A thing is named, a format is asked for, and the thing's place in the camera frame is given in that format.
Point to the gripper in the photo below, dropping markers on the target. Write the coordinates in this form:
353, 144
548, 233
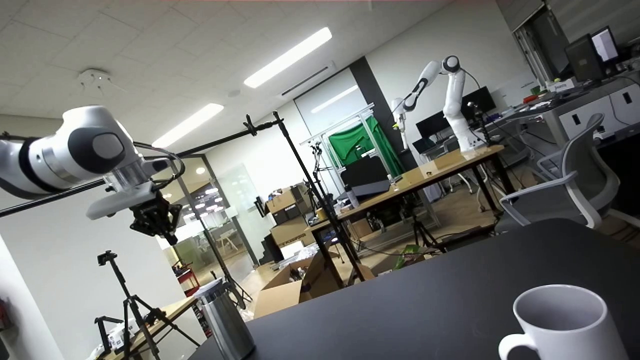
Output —
152, 207

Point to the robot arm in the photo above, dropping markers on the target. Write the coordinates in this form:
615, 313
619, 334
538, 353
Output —
75, 150

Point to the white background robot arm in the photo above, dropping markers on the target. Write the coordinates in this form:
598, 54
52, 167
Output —
452, 105

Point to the steel bottle with lid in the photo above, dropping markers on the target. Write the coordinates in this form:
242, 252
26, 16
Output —
227, 325

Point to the open cardboard box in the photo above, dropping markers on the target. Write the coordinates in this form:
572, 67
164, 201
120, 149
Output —
290, 290

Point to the red cart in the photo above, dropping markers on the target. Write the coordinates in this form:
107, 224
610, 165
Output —
186, 277

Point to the small wooden table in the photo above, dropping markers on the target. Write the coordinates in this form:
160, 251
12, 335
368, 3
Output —
170, 312

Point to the ceiling light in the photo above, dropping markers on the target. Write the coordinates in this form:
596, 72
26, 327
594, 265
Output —
288, 57
188, 125

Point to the small black tripod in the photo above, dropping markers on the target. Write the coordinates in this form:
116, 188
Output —
102, 332

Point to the stack of boxes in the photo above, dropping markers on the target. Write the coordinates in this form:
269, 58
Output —
290, 215

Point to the black boom stand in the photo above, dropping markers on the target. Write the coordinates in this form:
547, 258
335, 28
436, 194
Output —
300, 160

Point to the black case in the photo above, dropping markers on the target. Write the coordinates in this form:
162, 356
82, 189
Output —
364, 175

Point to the green cloth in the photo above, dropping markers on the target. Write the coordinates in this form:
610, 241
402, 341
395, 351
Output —
357, 142

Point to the long wooden table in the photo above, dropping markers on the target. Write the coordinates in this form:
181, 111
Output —
430, 175

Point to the row of monitors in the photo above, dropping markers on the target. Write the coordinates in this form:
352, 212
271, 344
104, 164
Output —
477, 102

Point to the white mug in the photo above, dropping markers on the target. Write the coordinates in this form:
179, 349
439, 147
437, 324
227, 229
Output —
560, 325

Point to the grey office chair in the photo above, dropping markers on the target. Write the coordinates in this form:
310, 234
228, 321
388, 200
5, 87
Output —
575, 190

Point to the grey desk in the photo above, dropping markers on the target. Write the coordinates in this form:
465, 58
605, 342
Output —
590, 107

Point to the monitor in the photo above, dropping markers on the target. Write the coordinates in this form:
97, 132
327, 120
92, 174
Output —
592, 52

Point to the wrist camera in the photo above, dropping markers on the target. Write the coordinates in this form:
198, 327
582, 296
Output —
112, 202

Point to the metal frame rack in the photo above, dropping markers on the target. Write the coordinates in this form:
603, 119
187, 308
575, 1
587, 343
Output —
370, 130

